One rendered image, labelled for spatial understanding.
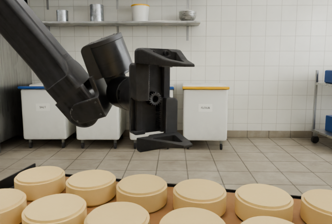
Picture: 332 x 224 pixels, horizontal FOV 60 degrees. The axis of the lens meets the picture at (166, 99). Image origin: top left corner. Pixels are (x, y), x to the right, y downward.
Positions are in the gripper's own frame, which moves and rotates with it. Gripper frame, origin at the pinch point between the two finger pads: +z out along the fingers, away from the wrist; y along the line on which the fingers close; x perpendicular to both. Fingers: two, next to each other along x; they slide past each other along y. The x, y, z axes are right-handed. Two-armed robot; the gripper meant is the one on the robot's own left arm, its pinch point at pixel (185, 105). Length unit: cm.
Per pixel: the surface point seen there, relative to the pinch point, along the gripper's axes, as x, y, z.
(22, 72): -20, 9, -389
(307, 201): -2.4, 6.5, 14.8
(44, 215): 17.1, 6.7, 5.4
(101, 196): 11.6, 7.7, 2.6
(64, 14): -70, -66, -365
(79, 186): 13.3, 6.7, 1.5
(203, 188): 3.5, 6.6, 8.1
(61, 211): 15.9, 6.7, 5.5
